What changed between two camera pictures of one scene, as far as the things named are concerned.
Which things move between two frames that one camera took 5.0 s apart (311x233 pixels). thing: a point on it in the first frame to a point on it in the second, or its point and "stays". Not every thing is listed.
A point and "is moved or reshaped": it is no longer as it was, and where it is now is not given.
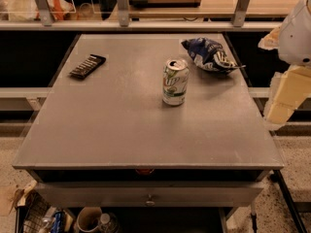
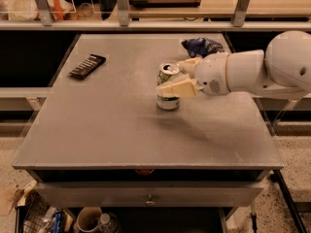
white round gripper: x=296 y=39 to x=211 y=74
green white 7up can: x=175 y=79 is moved or reshaped
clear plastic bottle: x=109 y=222 stays
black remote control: x=87 y=66 stays
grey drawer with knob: x=149 y=194 stays
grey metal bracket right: x=242 y=5 stays
